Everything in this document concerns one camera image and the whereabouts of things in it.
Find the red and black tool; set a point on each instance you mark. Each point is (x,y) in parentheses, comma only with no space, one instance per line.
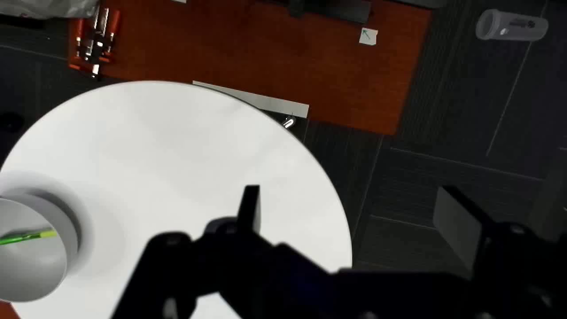
(94,39)

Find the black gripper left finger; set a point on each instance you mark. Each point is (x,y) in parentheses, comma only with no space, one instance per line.
(248,213)

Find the clear plastic bottle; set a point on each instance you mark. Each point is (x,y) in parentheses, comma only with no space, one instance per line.
(499,25)

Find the small white card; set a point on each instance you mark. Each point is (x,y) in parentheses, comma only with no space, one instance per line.
(368,35)

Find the round white table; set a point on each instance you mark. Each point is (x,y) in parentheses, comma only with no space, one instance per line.
(138,158)

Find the grey metal bowl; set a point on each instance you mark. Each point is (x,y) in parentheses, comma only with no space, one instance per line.
(35,268)

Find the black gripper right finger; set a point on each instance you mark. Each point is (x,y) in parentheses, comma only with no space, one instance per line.
(460,223)

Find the green marker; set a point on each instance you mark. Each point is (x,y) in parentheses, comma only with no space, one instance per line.
(26,236)

